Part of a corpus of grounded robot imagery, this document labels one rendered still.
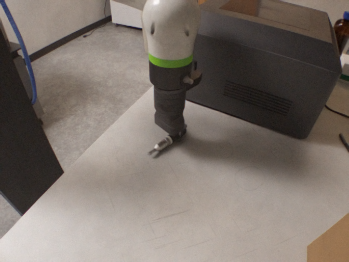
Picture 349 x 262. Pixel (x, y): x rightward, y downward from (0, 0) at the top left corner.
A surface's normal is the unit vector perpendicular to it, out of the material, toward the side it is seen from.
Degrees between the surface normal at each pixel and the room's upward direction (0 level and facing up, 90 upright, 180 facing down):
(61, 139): 0
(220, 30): 58
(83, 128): 0
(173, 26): 89
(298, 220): 0
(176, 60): 90
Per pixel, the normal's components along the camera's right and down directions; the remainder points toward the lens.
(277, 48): -0.37, 0.14
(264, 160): 0.04, -0.71
